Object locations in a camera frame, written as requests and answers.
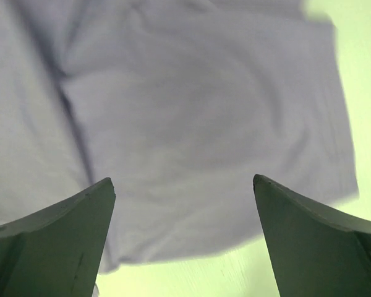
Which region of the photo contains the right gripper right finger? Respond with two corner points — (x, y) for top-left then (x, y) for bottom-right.
(253, 174), (371, 297)

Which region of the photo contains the purple t shirt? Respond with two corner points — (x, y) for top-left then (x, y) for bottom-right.
(0, 1), (358, 273)

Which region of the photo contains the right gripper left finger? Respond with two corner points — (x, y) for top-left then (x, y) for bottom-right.
(0, 178), (116, 297)

